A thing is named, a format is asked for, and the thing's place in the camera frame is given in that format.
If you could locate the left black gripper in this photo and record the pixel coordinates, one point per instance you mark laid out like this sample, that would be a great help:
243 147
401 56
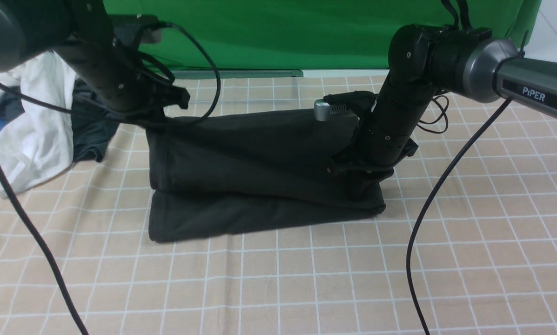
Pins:
104 52

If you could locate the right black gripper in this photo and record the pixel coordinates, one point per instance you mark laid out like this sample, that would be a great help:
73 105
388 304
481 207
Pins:
380 141

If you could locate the dark gray long-sleeve top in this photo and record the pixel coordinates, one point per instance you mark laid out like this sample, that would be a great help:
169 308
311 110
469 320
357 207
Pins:
254 172

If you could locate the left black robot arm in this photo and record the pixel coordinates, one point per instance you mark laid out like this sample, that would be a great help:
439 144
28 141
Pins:
29 28

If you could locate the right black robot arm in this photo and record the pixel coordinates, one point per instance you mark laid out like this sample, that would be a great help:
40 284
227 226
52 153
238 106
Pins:
425 62

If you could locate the dark teal crumpled garment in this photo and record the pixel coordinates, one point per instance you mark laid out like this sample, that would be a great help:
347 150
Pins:
92 131

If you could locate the white crumpled garment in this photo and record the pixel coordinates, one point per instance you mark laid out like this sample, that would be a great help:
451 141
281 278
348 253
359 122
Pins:
38 145

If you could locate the green backdrop cloth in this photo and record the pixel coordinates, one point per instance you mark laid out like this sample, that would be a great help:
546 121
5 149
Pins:
292 34

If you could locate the beige checked tablecloth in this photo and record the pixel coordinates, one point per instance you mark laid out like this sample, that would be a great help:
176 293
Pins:
485 260

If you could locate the green plastic rail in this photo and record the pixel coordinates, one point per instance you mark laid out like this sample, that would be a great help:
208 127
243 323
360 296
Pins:
236 74

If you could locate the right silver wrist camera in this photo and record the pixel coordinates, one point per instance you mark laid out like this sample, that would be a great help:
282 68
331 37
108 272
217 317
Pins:
356 103

